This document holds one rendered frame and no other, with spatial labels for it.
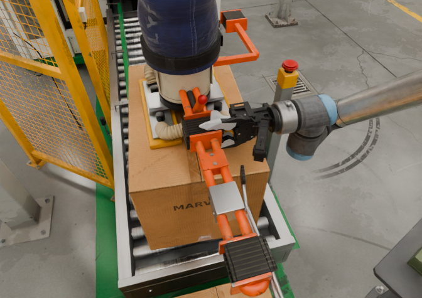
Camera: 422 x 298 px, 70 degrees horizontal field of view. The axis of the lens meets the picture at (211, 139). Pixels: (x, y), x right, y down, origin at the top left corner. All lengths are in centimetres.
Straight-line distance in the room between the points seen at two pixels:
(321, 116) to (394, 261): 62
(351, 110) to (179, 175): 52
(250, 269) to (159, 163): 44
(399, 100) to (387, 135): 193
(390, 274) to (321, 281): 78
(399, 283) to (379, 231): 102
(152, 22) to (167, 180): 41
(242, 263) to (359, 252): 157
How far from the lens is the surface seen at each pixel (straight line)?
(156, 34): 80
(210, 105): 102
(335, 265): 202
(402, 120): 301
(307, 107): 83
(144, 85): 113
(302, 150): 93
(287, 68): 135
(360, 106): 93
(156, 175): 87
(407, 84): 87
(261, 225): 140
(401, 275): 125
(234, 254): 59
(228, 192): 66
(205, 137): 75
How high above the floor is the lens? 178
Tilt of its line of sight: 48 degrees down
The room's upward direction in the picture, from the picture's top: straight up
